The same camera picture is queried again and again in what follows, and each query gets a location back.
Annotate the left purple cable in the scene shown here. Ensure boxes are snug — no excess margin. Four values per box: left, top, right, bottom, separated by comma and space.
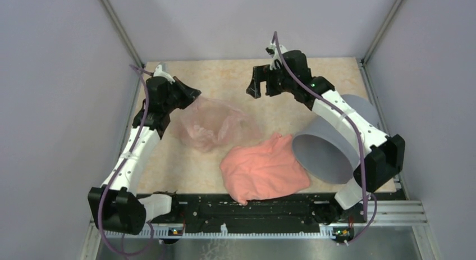
97, 64, 155, 257

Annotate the grey plastic trash bin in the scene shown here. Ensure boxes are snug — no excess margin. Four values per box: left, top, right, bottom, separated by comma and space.
291, 116, 360, 185

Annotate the purple cable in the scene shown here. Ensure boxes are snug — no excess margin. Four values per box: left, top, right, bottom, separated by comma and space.
271, 31, 378, 247
97, 64, 155, 257

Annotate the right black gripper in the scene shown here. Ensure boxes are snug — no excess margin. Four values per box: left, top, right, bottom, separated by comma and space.
246, 63, 295, 99

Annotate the white toothed cable strip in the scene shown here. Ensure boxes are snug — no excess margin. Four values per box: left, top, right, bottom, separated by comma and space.
105, 224, 336, 239

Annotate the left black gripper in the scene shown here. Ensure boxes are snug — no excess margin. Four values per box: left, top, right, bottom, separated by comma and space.
163, 75, 201, 112

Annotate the translucent pink trash bag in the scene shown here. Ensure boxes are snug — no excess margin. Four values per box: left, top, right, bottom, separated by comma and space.
168, 95, 262, 152

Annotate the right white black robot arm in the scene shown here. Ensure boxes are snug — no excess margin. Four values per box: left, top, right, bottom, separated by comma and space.
246, 47, 405, 222

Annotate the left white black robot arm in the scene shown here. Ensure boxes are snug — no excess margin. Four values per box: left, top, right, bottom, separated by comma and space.
88, 76, 201, 235

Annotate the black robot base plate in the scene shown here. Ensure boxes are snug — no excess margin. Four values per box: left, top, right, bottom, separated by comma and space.
145, 193, 367, 235

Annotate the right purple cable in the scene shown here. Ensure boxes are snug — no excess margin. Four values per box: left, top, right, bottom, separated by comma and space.
271, 31, 378, 247

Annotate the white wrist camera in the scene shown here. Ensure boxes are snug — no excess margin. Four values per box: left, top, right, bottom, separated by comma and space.
266, 43, 287, 70
153, 62, 175, 84

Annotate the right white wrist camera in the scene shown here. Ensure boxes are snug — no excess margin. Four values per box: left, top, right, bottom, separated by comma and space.
266, 43, 287, 70

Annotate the pink cloth towel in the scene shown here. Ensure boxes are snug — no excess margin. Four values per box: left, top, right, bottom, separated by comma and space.
219, 133, 311, 206

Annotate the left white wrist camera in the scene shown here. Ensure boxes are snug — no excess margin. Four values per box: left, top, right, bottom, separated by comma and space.
153, 62, 175, 84

